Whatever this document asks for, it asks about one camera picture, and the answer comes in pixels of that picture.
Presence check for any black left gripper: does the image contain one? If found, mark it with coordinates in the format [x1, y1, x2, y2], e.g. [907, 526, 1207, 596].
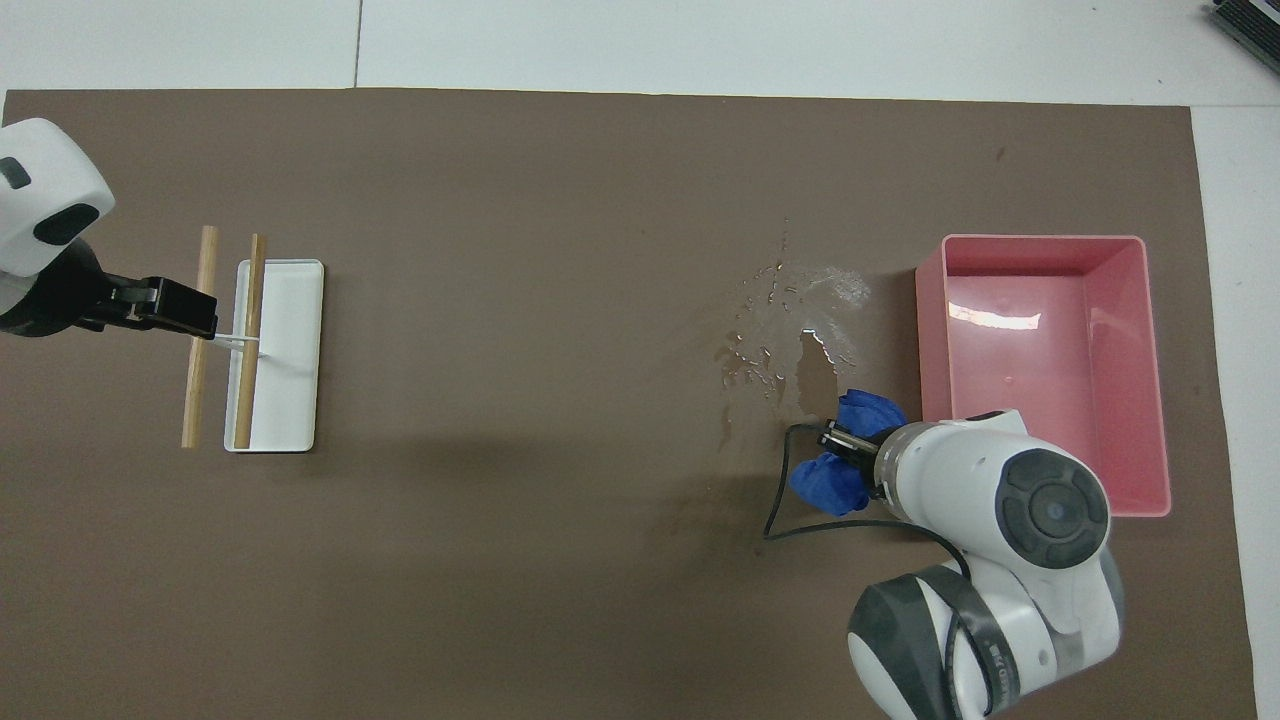
[0, 238, 219, 341]

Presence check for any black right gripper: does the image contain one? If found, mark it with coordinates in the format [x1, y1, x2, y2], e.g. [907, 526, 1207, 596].
[820, 421, 896, 501]

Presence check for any blue microfiber towel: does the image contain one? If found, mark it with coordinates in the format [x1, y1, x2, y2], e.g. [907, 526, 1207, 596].
[789, 389, 908, 517]

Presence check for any spilled water puddle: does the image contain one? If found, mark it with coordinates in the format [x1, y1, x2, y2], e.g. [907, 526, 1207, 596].
[715, 225, 873, 451]

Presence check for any wooden towel rack rod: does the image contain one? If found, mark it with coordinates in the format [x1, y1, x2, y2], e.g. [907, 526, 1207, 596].
[181, 225, 220, 449]

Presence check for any white towel rack base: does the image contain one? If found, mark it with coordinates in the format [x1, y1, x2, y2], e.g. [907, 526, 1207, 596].
[224, 259, 326, 454]

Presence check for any pink plastic bin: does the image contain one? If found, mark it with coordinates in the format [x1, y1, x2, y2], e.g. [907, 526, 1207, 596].
[915, 234, 1173, 519]

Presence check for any brown table mat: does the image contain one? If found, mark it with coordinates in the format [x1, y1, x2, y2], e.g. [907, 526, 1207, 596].
[0, 88, 1259, 720]

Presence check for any dark ribbed device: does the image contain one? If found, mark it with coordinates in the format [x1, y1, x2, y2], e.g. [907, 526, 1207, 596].
[1205, 0, 1280, 51]

